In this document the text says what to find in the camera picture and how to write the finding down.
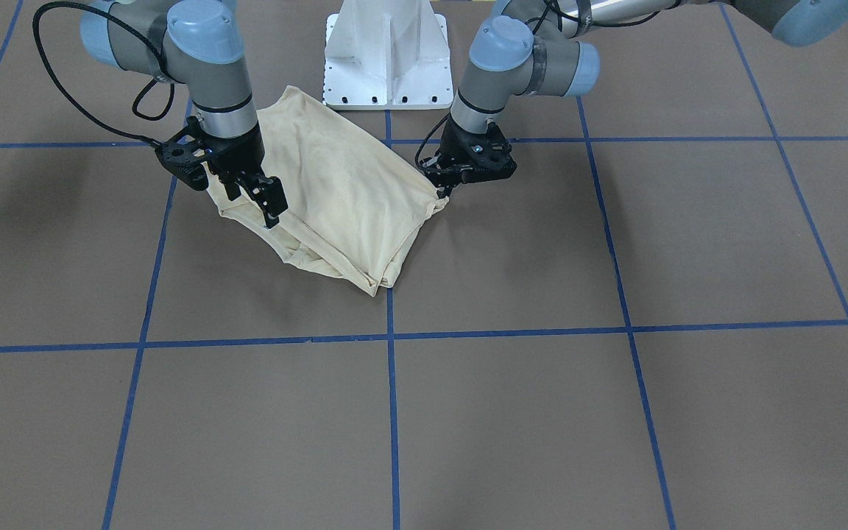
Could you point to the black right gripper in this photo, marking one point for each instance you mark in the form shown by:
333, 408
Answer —
238, 155

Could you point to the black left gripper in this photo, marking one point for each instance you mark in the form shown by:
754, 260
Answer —
461, 140

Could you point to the cream long-sleeve printed shirt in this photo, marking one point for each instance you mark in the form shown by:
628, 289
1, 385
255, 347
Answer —
355, 206

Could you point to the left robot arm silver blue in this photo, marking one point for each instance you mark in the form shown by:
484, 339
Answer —
525, 48

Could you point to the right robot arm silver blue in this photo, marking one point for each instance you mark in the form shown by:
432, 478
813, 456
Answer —
197, 44

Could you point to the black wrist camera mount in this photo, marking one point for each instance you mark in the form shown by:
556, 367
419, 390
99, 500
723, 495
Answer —
184, 154

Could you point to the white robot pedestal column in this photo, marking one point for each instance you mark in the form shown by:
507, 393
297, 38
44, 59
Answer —
387, 55

